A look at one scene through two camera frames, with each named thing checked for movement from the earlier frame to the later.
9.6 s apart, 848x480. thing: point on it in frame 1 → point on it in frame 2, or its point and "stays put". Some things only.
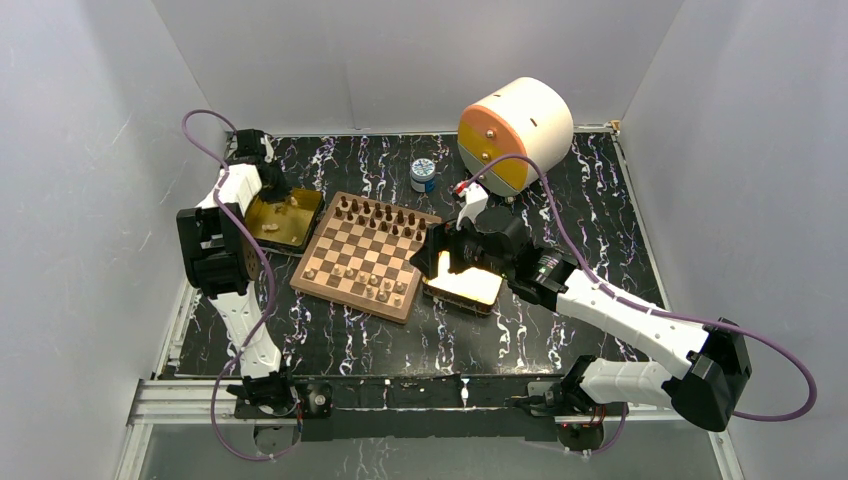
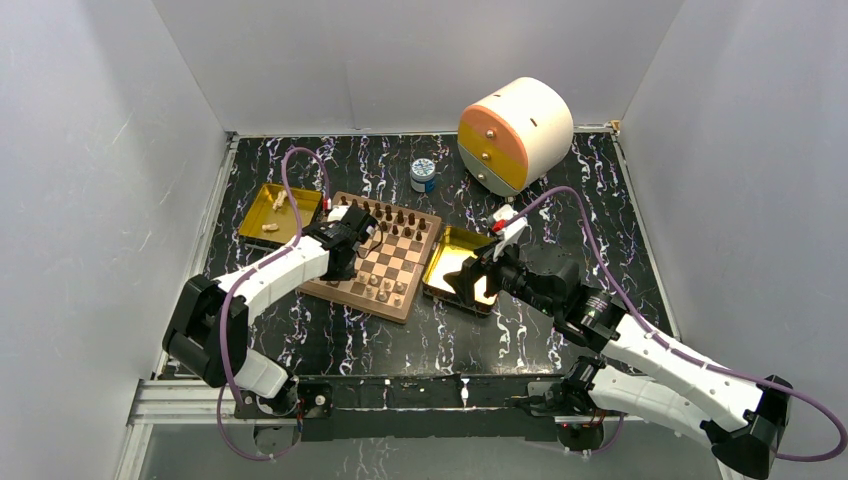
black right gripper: [426, 258] → [464, 282]
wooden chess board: [361, 256] stays put
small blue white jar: [423, 175] stays put
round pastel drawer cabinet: [529, 117] stays put
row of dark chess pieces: [381, 217] stays put
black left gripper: [283, 191] → [339, 275]
